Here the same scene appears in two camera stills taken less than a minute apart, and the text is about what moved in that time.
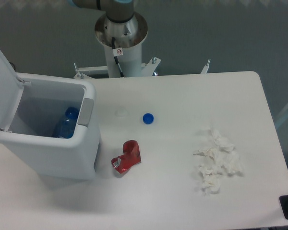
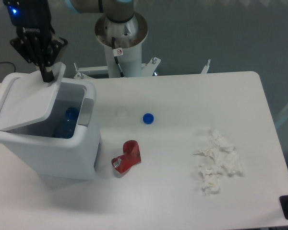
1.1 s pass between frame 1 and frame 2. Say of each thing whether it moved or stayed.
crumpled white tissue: stayed
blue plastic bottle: stayed
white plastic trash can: stayed
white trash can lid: moved
